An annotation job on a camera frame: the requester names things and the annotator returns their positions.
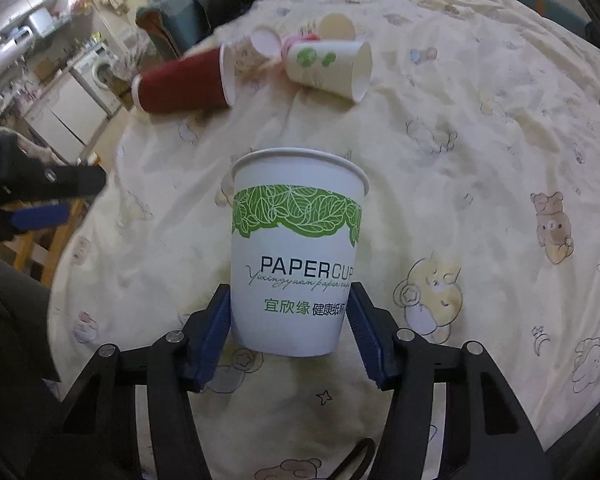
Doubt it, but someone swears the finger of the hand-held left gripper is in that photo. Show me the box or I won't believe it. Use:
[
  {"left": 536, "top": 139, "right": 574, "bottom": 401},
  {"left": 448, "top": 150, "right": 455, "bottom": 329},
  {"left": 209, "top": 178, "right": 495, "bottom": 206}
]
[
  {"left": 0, "top": 135, "right": 107, "bottom": 207},
  {"left": 0, "top": 200, "right": 70, "bottom": 247}
]

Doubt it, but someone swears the white cup with green dots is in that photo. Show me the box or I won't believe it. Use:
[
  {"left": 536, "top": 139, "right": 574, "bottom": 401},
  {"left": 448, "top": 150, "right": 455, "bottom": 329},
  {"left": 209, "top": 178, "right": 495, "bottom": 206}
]
[{"left": 281, "top": 40, "right": 373, "bottom": 104}]

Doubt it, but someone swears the white washing machine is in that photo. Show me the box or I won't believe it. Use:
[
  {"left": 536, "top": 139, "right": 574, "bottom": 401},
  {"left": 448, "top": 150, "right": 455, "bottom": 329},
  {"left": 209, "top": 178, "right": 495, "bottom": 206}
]
[{"left": 72, "top": 42, "right": 124, "bottom": 116}]

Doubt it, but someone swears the red paper cup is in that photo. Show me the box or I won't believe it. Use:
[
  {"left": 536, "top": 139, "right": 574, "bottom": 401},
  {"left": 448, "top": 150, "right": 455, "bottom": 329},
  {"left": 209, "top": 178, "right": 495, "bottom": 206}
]
[{"left": 131, "top": 42, "right": 237, "bottom": 115}]

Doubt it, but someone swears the white low cabinet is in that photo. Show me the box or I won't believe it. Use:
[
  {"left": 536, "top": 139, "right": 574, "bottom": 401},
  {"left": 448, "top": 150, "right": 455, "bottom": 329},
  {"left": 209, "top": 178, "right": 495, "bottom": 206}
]
[{"left": 24, "top": 74, "right": 112, "bottom": 162}]

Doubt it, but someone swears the orange wooden frame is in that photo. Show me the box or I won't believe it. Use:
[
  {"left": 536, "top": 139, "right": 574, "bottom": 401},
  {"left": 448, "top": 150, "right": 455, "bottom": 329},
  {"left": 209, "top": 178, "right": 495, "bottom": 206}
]
[{"left": 0, "top": 154, "right": 104, "bottom": 287}]

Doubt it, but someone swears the pink paper cup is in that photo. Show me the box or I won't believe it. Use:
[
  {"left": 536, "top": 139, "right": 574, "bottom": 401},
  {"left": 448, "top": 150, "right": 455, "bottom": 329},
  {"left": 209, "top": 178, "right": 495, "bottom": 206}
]
[{"left": 250, "top": 27, "right": 321, "bottom": 61}]

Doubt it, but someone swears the teal headboard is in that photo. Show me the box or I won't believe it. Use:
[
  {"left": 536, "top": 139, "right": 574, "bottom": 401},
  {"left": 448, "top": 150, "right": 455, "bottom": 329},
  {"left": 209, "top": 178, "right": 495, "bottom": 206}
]
[{"left": 490, "top": 0, "right": 594, "bottom": 37}]

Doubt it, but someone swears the dark bag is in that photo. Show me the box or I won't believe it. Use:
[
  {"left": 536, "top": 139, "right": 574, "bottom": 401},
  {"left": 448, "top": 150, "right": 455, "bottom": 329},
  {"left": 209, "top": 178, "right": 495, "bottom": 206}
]
[{"left": 136, "top": 0, "right": 277, "bottom": 59}]

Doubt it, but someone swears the white water heater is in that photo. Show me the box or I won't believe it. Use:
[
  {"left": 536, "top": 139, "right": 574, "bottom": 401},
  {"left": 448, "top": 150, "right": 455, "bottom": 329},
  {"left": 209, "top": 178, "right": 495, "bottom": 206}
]
[{"left": 0, "top": 25, "right": 34, "bottom": 74}]

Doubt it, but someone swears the dark grey cloth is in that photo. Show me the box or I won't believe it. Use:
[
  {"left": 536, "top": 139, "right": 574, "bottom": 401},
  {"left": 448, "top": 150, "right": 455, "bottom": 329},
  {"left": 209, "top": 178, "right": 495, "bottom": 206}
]
[{"left": 0, "top": 250, "right": 63, "bottom": 403}]

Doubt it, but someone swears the cartoon print paper cup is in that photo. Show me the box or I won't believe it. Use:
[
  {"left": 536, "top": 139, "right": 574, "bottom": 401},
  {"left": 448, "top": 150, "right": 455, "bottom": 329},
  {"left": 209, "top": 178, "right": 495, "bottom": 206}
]
[{"left": 300, "top": 13, "right": 356, "bottom": 43}]

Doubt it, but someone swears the black strap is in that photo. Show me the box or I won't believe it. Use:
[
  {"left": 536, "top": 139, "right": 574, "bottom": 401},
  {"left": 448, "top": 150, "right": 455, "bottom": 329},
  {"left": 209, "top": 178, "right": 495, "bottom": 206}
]
[{"left": 328, "top": 438, "right": 377, "bottom": 480}]

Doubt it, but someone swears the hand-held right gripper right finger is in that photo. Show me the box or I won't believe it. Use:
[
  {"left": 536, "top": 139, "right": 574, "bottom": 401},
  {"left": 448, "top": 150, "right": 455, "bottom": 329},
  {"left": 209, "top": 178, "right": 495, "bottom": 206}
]
[{"left": 346, "top": 282, "right": 554, "bottom": 480}]

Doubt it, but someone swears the white cup with green leaf band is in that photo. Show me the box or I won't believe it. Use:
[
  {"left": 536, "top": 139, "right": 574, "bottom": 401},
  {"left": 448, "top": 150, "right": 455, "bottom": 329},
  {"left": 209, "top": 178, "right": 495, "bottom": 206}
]
[{"left": 228, "top": 147, "right": 370, "bottom": 357}]

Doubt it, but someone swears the cream bear print blanket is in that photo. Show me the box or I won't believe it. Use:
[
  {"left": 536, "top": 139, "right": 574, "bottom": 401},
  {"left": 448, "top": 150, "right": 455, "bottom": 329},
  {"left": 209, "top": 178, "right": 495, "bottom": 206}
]
[{"left": 47, "top": 0, "right": 600, "bottom": 480}]

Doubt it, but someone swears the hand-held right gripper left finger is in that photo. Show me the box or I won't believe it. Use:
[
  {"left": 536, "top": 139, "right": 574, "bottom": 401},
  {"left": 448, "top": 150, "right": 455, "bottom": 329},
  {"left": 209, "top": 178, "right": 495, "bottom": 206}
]
[{"left": 41, "top": 284, "right": 233, "bottom": 480}]

